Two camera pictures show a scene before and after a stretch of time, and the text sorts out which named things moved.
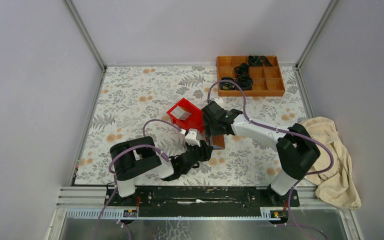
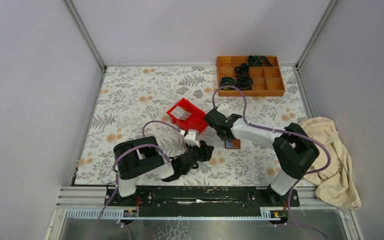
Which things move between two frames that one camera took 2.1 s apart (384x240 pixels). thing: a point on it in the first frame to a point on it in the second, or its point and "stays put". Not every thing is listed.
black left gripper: [204, 150] stays put
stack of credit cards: [179, 113] stays put
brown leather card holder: [217, 141] to [234, 144]
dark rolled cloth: [242, 69] stays put
